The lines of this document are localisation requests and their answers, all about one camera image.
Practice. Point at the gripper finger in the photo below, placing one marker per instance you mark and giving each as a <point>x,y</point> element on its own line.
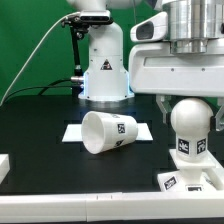
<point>217,120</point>

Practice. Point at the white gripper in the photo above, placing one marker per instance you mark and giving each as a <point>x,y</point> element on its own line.
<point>154,70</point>

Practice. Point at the white lamp bulb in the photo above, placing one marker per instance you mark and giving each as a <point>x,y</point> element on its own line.
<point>190,119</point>

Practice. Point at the white lamp base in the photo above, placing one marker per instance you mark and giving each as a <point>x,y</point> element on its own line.
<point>206,174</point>

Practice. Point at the white lamp shade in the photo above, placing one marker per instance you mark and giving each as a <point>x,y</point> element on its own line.
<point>105,131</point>

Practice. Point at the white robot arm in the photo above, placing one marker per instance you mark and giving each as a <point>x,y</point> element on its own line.
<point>179,51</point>

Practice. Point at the white flat plate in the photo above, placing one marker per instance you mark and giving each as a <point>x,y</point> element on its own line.
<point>73,133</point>

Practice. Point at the black camera on stand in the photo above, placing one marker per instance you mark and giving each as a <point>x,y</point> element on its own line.
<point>79,24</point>

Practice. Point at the white left wall bar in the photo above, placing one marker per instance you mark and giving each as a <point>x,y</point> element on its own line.
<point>4,166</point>

